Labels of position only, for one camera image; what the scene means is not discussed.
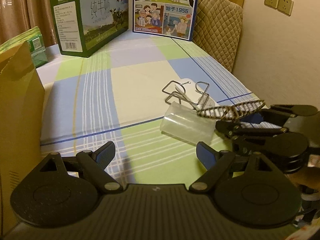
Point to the blue milk carton box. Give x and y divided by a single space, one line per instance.
169 18

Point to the wall power sockets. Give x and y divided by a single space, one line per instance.
284 6

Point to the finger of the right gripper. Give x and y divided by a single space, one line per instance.
288 111
232 130

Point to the checkered bed sheet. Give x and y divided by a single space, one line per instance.
118 95

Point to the brown curtain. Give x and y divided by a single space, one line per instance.
18 16

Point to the clear plastic cup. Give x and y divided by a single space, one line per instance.
184 123

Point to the metal wire puzzle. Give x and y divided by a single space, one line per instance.
172 94

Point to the quilted tan cushion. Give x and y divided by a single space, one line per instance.
217 30

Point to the green packaged carton stack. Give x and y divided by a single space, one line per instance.
34 39

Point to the green milk carton box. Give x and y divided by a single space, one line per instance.
84 26

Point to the brown cardboard box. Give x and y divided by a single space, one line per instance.
22 96

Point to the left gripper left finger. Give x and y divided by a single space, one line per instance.
102 156

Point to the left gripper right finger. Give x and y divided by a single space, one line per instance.
209 157

